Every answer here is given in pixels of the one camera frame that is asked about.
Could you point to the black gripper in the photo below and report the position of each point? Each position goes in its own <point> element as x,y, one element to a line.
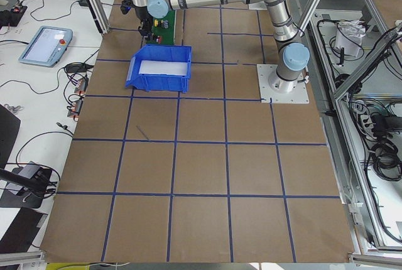
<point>141,13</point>

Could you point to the yellow push button switch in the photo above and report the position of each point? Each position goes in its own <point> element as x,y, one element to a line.
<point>164,24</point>

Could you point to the green conveyor belt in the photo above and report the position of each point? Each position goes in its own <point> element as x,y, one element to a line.
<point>167,34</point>

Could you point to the white foam pad left bin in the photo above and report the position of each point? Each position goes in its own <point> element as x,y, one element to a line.
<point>149,67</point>

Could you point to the blue left plastic bin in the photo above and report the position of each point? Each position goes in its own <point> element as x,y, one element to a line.
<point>164,53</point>

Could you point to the teach pendant near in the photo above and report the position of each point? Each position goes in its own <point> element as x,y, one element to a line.
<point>47,46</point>

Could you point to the aluminium frame post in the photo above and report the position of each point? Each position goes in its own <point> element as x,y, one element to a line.
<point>92,0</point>

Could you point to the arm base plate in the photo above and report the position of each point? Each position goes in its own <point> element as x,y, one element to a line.
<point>274,90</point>

